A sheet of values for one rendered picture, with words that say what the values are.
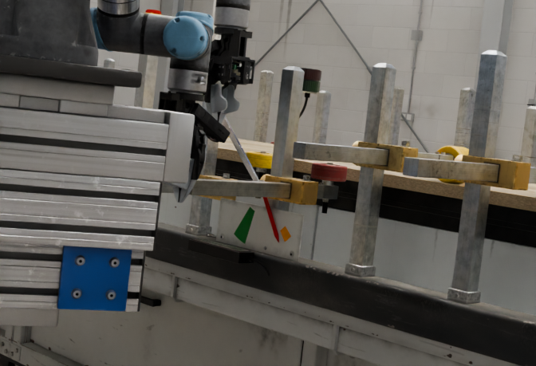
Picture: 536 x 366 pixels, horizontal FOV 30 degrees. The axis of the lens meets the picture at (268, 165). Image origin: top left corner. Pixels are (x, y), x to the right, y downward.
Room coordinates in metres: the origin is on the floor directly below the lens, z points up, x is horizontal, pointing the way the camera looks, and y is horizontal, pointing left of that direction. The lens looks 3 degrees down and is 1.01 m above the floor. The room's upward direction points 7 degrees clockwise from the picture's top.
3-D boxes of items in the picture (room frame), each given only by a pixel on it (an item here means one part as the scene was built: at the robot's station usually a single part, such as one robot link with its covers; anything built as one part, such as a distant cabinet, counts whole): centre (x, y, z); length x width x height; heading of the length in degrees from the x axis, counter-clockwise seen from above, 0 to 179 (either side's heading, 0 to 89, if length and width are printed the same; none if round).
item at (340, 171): (2.25, -0.14, 0.85); 0.08 x 0.08 x 0.11
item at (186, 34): (1.83, 0.19, 1.12); 0.11 x 0.11 x 0.08; 0
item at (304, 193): (2.18, -0.05, 0.85); 0.14 x 0.06 x 0.05; 46
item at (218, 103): (2.18, 0.12, 1.01); 0.06 x 0.03 x 0.09; 45
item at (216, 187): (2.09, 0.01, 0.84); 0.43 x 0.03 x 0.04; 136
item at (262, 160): (2.45, 0.01, 0.85); 0.08 x 0.08 x 0.11
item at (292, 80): (2.20, -0.03, 0.87); 0.04 x 0.04 x 0.48; 46
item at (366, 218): (2.02, -0.21, 0.89); 0.04 x 0.04 x 0.48; 46
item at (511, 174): (1.83, -0.41, 0.95); 0.14 x 0.06 x 0.05; 46
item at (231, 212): (2.20, 0.01, 0.75); 0.26 x 0.01 x 0.10; 46
